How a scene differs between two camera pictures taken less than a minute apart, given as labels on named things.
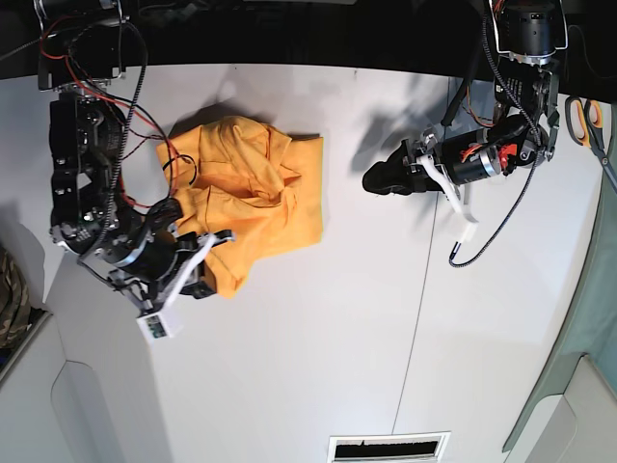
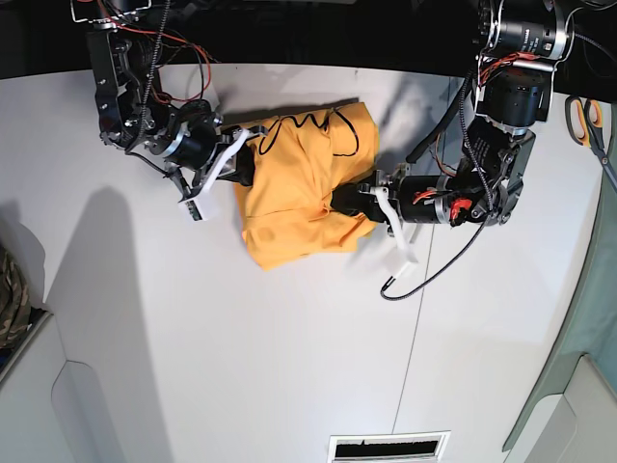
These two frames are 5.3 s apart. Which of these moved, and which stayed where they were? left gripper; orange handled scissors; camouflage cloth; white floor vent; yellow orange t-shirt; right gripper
Moved: yellow orange t-shirt; right gripper; left gripper
Stayed: camouflage cloth; orange handled scissors; white floor vent
